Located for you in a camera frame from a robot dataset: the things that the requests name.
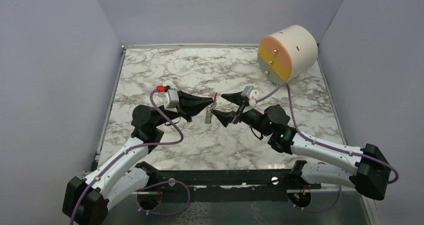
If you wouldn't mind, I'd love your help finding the silver red wristlet keychain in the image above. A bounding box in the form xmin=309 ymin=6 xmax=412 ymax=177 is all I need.
xmin=204 ymin=92 xmax=218 ymax=124

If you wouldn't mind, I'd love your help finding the round cream drawer cabinet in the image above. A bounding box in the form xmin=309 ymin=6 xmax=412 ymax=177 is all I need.
xmin=257 ymin=25 xmax=318 ymax=85

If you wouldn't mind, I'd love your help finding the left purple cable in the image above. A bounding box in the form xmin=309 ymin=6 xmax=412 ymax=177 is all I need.
xmin=68 ymin=85 xmax=185 ymax=225

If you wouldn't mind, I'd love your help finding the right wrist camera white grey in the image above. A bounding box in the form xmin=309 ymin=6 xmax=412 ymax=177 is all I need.
xmin=240 ymin=85 xmax=260 ymax=107

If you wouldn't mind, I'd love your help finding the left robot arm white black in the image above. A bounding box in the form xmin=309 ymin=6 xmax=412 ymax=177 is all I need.
xmin=62 ymin=86 xmax=214 ymax=225

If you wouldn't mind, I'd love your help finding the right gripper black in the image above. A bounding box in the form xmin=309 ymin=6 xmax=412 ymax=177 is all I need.
xmin=210 ymin=90 xmax=271 ymax=137

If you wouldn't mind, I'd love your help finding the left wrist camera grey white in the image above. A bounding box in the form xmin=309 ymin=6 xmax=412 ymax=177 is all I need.
xmin=161 ymin=89 xmax=180 ymax=110

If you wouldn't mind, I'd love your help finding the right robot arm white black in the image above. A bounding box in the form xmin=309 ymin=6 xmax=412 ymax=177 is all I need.
xmin=212 ymin=92 xmax=391 ymax=201

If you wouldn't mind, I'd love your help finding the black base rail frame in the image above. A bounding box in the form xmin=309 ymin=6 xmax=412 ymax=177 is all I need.
xmin=91 ymin=162 xmax=322 ymax=211

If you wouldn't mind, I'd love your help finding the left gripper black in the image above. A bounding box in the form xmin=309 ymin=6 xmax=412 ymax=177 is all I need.
xmin=153 ymin=90 xmax=214 ymax=128

